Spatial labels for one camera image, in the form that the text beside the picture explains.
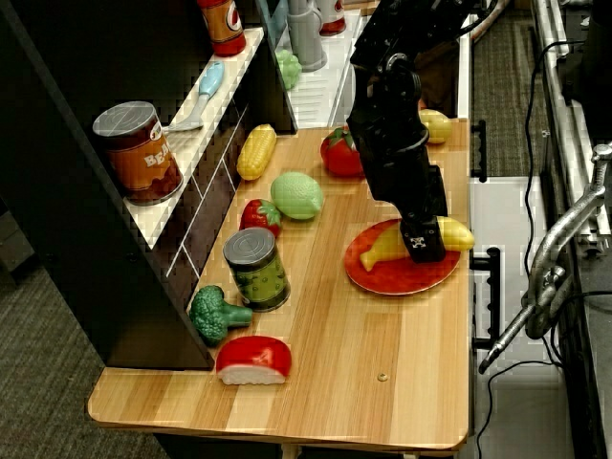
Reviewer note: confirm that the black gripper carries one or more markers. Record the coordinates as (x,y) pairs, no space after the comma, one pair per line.
(406,186)

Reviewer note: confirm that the yellow toy banana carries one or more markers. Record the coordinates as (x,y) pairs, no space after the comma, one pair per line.
(382,248)

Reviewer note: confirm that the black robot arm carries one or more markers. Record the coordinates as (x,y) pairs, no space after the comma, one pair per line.
(392,72)

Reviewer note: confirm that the orange red plate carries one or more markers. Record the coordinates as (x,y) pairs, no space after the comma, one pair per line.
(401,279)

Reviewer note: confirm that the yellow toy lemon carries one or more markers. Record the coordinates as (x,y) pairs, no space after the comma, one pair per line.
(437,126)

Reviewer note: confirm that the red toy tomato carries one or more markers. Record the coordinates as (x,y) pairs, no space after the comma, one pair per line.
(339,155)

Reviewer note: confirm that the light green toy lime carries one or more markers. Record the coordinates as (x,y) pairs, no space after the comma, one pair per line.
(296,196)

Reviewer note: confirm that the red toy strawberry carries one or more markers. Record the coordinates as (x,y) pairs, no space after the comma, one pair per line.
(258,217)

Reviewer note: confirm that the green toy can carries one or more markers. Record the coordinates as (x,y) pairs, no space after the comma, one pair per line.
(258,272)

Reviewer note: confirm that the white toy sink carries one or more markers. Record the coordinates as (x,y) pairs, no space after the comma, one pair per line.
(325,91)

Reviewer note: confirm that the yellow toy corn cob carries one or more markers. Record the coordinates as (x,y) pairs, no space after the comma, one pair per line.
(256,152)

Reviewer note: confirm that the red toy tuna sushi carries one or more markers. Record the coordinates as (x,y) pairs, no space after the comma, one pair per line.
(253,358)

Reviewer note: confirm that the green toy grapes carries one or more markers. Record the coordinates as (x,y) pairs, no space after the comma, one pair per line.
(288,69)

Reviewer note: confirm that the green toy broccoli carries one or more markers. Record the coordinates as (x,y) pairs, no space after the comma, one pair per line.
(212,313)

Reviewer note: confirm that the grey toy faucet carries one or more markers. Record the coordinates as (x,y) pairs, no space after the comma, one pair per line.
(306,36)

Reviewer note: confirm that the red toy can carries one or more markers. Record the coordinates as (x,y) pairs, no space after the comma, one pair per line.
(332,16)

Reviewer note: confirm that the white kitchen shelf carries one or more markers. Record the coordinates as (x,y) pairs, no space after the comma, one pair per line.
(201,138)

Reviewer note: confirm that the orange toy can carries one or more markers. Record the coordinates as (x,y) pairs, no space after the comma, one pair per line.
(222,24)

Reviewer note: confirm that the brown beans toy can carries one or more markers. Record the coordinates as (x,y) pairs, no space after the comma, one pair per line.
(138,153)

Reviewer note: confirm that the black toy kitchen cabinet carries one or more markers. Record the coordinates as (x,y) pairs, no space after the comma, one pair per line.
(72,215)

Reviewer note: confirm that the aluminium frame rail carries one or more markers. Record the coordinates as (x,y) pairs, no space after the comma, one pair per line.
(557,95)

